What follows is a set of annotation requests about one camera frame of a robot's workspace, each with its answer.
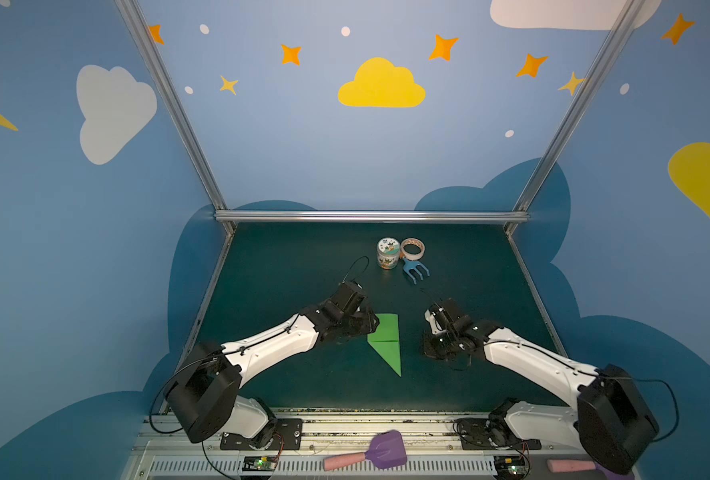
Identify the green square paper sheet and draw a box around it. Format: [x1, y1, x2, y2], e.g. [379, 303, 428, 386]
[367, 313, 402, 377]

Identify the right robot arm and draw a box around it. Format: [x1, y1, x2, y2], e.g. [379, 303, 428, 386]
[422, 324, 660, 475]

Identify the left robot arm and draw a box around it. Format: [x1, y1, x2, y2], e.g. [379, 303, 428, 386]
[161, 306, 380, 443]

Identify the blue garden hand rake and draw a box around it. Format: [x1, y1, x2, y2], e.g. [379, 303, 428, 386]
[402, 258, 430, 285]

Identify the carrot snack jar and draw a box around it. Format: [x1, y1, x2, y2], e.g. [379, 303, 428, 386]
[377, 237, 401, 270]

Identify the white tape roll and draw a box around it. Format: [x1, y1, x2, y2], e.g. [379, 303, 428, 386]
[400, 238, 426, 261]

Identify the right green circuit board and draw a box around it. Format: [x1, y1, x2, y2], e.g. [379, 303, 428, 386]
[494, 456, 530, 480]

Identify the green circuit board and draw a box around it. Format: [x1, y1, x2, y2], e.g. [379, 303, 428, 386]
[494, 456, 530, 480]
[241, 456, 278, 474]

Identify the left green circuit board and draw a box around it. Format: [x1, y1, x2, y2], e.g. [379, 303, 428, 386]
[241, 456, 278, 474]

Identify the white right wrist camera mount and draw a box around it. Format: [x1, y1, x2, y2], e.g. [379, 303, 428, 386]
[424, 298, 473, 336]

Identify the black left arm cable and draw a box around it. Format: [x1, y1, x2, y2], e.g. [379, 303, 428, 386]
[341, 256, 371, 283]

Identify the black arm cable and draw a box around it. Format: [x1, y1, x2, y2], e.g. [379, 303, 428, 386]
[341, 256, 371, 283]
[630, 376, 680, 444]

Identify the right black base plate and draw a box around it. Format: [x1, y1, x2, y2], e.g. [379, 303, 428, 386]
[453, 417, 542, 450]

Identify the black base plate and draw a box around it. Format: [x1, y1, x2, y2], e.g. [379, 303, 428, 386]
[219, 418, 303, 451]
[453, 417, 542, 450]

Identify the purple scoop pink handle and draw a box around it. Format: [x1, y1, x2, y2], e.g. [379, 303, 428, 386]
[323, 430, 408, 471]
[547, 459, 635, 480]

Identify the aluminium back frame rail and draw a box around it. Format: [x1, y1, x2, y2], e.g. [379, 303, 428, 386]
[215, 210, 529, 224]

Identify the aluminium front rail base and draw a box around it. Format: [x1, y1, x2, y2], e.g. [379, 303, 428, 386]
[121, 409, 615, 479]

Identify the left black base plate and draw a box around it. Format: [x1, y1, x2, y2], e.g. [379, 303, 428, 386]
[219, 418, 303, 451]

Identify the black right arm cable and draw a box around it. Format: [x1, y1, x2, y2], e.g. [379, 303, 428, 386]
[630, 376, 680, 444]

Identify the aluminium right corner post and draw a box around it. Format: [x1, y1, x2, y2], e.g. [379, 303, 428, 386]
[504, 0, 646, 237]

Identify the aluminium corner post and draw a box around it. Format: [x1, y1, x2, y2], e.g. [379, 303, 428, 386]
[504, 0, 646, 237]
[115, 0, 228, 213]

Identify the aluminium left corner post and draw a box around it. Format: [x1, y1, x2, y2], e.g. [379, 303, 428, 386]
[115, 0, 228, 213]

